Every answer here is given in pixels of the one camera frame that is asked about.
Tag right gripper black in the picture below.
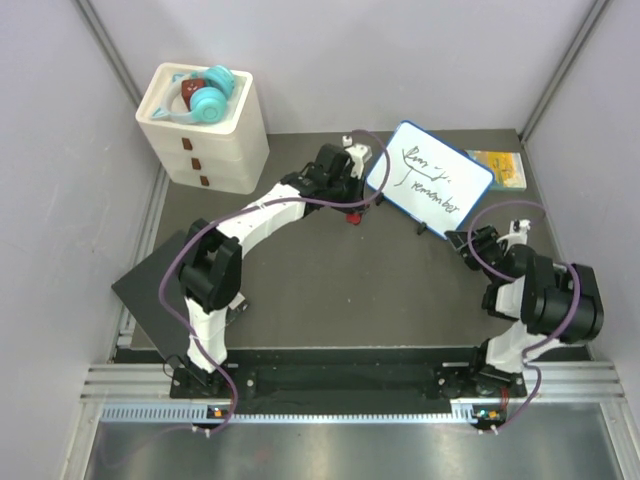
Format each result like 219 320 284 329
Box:
446 225 507 284

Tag red whiteboard eraser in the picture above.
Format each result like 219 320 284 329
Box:
346 212 363 225

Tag blue framed whiteboard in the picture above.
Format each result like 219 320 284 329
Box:
366 120 494 238

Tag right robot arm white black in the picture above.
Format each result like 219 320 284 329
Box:
445 220 604 396

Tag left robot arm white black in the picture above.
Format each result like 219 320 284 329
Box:
177 138 372 397

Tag yellow blue book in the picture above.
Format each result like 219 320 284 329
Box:
466 150 527 191

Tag white stacked drawer unit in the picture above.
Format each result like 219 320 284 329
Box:
135 63 269 194

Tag teal cat ear headphones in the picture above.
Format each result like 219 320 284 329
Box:
151 65 235 125

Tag dark red cube toy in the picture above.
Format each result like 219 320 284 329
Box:
180 78 206 110

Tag black flat board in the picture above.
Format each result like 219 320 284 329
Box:
112 230 190 358

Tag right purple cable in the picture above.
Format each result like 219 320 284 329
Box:
467 200 584 434

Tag purple cable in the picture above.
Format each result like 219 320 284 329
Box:
157 129 392 436
467 200 584 434

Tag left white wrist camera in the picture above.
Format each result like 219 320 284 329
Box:
342 135 372 179

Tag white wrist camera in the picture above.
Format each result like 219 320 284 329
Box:
500 219 532 248
342 135 372 179

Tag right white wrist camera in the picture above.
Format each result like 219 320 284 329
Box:
500 219 532 248

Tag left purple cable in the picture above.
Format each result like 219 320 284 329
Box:
157 129 392 436

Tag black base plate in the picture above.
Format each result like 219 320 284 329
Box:
169 344 526 401

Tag grey slotted cable duct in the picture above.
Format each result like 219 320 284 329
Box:
100 403 500 425

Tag aluminium frame rail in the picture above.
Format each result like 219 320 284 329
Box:
80 364 172 402

